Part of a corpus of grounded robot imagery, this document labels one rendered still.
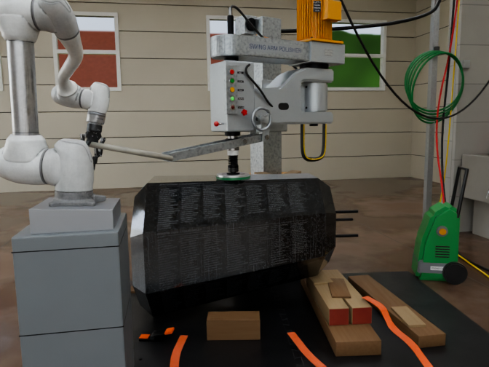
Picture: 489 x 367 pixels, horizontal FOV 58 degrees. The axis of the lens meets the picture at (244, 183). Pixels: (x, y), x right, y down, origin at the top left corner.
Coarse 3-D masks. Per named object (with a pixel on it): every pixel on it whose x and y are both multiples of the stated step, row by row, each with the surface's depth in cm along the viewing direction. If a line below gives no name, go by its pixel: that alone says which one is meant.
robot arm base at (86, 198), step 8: (56, 192) 183; (64, 192) 181; (72, 192) 181; (80, 192) 183; (88, 192) 186; (56, 200) 181; (64, 200) 181; (72, 200) 181; (80, 200) 182; (88, 200) 184; (96, 200) 190; (104, 200) 191
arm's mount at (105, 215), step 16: (32, 208) 172; (48, 208) 174; (64, 208) 175; (80, 208) 176; (96, 208) 178; (112, 208) 179; (32, 224) 171; (48, 224) 172; (64, 224) 174; (80, 224) 175; (96, 224) 176; (112, 224) 177
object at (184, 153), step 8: (240, 136) 285; (248, 136) 276; (256, 136) 278; (200, 144) 271; (208, 144) 274; (216, 144) 264; (224, 144) 267; (232, 144) 270; (240, 144) 273; (248, 144) 276; (168, 152) 261; (176, 152) 251; (184, 152) 254; (192, 152) 257; (200, 152) 259; (208, 152) 262; (176, 160) 252
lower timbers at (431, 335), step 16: (304, 288) 315; (368, 288) 300; (384, 288) 300; (384, 304) 274; (400, 304) 273; (320, 320) 262; (400, 320) 252; (336, 336) 231; (352, 336) 231; (368, 336) 231; (416, 336) 235; (432, 336) 234; (336, 352) 226; (352, 352) 227; (368, 352) 227
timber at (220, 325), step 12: (216, 312) 254; (228, 312) 254; (240, 312) 253; (252, 312) 253; (216, 324) 244; (228, 324) 244; (240, 324) 244; (252, 324) 244; (216, 336) 245; (228, 336) 245; (240, 336) 245; (252, 336) 245
